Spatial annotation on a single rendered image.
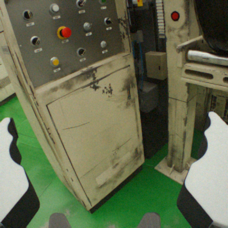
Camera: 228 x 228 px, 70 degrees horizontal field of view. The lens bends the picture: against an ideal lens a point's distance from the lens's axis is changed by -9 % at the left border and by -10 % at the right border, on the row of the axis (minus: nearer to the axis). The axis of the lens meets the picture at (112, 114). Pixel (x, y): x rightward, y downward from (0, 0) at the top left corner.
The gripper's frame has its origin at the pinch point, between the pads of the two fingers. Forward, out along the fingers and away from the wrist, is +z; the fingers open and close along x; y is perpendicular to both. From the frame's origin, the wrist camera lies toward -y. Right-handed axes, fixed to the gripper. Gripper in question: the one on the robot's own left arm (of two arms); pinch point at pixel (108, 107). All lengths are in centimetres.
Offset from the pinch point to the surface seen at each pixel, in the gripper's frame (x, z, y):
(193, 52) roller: 34, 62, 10
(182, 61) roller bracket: 30, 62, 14
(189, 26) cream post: 35, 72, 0
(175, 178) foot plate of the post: 43, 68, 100
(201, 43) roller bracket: 44, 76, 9
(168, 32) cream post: 27, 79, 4
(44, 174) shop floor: -63, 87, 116
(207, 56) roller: 38, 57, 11
